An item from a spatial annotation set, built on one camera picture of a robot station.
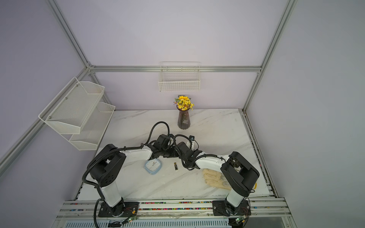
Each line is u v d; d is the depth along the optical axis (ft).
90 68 2.99
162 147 2.49
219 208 2.41
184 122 3.34
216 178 2.75
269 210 2.43
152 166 2.85
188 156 2.26
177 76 3.14
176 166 2.89
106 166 1.59
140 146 2.27
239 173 1.53
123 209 2.35
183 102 2.98
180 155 2.27
